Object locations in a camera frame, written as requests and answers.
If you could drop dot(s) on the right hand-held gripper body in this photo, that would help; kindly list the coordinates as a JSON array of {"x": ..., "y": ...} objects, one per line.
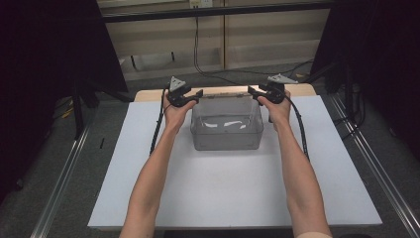
[{"x": 274, "y": 92}]

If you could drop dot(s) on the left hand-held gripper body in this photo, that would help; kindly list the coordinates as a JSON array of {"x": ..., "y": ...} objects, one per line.
[{"x": 176, "y": 95}]

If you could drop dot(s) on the clear grey box lid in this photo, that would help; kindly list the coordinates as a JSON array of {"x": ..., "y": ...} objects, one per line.
[{"x": 228, "y": 95}]

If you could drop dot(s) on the clear grey plastic box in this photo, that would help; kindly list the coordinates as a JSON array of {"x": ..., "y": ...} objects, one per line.
[{"x": 228, "y": 139}]

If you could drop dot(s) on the person's left hand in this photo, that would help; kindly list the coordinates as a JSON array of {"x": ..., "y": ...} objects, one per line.
[{"x": 175, "y": 115}]

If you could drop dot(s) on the person's right hand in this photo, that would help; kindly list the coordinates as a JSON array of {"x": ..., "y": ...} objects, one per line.
[{"x": 280, "y": 112}]

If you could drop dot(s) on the wooden table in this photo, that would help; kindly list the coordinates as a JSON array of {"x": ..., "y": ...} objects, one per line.
[{"x": 148, "y": 95}]

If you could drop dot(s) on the black horizontal bar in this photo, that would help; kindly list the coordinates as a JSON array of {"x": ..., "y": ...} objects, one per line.
[{"x": 214, "y": 11}]

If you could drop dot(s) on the small black floor object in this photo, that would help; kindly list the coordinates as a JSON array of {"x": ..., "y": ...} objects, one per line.
[{"x": 102, "y": 142}]

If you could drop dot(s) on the white table sheet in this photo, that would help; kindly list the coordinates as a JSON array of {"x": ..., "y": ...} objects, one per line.
[{"x": 224, "y": 188}]

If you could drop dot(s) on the black metal stand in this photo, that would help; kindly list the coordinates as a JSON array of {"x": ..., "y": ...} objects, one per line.
[{"x": 78, "y": 112}]

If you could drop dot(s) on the black curtain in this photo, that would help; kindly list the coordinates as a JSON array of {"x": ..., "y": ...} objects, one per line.
[
  {"x": 389, "y": 66},
  {"x": 39, "y": 66}
]

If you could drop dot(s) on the white wall outlet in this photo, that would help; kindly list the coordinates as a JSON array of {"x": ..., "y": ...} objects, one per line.
[{"x": 201, "y": 3}]

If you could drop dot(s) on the aluminium floor rail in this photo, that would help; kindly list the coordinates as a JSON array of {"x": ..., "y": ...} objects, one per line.
[
  {"x": 62, "y": 185},
  {"x": 379, "y": 172}
]

